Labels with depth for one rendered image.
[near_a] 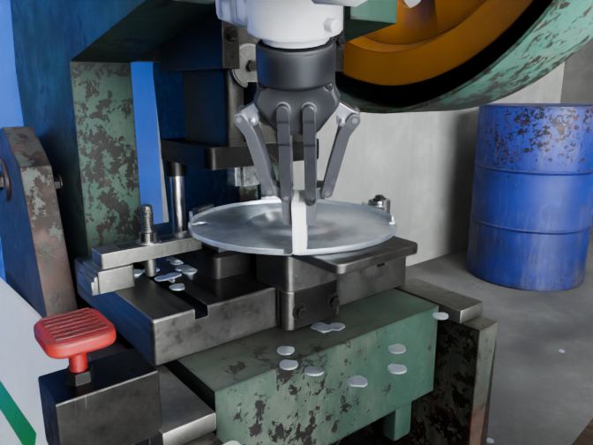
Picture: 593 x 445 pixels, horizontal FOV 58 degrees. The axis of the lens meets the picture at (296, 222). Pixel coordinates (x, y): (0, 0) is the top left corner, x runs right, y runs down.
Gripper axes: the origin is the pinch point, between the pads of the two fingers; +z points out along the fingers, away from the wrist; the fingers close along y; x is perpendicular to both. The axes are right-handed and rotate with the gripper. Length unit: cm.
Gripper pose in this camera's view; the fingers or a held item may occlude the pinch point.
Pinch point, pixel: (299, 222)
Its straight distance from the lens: 61.2
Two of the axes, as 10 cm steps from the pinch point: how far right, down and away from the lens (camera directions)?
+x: 0.8, -5.5, 8.3
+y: 10.0, 0.2, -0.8
